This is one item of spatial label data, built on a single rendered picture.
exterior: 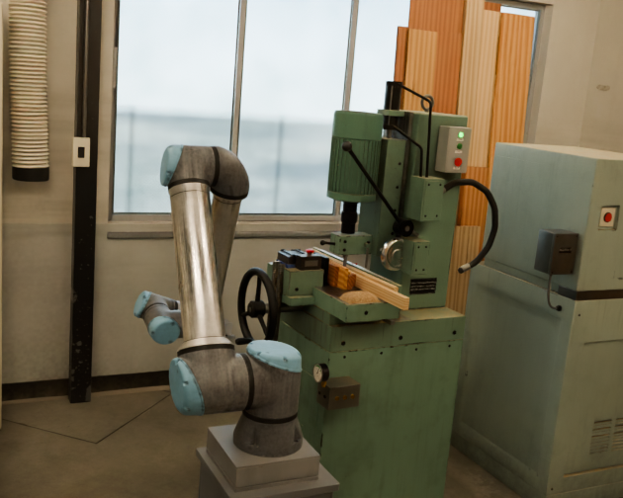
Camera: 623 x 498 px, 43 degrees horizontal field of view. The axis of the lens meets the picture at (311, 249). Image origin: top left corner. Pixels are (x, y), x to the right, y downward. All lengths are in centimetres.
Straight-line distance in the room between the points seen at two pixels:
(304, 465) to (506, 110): 293
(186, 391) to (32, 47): 196
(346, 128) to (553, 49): 247
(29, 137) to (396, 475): 204
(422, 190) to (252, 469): 118
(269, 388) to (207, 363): 18
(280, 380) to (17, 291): 205
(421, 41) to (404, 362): 199
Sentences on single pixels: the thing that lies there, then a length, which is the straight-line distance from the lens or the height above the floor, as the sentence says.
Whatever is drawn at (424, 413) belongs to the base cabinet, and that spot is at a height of 43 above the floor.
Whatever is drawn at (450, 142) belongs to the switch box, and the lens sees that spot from 285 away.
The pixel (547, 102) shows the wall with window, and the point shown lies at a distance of 502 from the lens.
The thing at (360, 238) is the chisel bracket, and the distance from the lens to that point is 286.
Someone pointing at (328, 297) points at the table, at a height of 89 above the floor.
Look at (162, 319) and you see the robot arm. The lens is 252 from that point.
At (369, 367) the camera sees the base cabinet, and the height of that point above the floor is 64.
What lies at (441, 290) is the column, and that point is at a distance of 304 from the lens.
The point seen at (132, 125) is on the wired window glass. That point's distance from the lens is 393.
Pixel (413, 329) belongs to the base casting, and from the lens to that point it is 286.
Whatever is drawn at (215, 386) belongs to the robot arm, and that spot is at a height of 83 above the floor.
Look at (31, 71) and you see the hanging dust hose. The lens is 359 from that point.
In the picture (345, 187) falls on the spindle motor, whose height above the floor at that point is 125.
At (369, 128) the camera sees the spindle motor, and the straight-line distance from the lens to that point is 275.
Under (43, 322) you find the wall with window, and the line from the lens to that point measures 397.
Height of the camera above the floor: 159
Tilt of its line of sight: 12 degrees down
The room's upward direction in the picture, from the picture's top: 5 degrees clockwise
